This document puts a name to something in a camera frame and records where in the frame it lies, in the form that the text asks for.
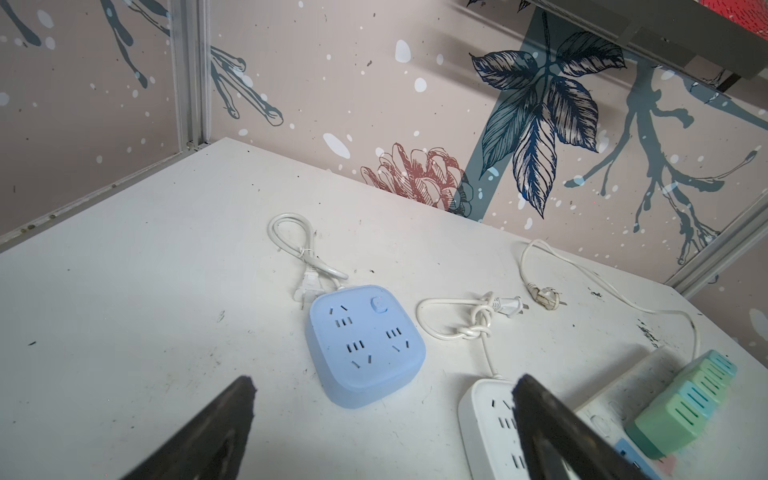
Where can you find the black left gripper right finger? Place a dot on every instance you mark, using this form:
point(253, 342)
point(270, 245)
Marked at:
point(555, 442)

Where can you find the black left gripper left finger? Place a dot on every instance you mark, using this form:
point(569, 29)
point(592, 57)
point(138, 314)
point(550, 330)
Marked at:
point(212, 444)

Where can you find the white multicolour power strip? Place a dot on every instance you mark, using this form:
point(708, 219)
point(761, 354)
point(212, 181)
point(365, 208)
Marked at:
point(663, 335)

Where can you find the white square power socket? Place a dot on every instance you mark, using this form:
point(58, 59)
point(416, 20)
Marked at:
point(489, 431)

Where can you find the green charger plug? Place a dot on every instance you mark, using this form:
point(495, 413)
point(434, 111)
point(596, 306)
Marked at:
point(666, 426)
point(710, 371)
point(707, 383)

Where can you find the teal charger plug bottom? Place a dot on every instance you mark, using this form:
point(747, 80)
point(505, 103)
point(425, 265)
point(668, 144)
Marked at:
point(696, 396)

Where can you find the teal charger plug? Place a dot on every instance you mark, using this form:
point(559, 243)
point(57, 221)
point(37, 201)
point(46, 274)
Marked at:
point(696, 396)
point(721, 362)

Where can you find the blue square power socket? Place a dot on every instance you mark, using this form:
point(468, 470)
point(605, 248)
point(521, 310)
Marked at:
point(363, 343)

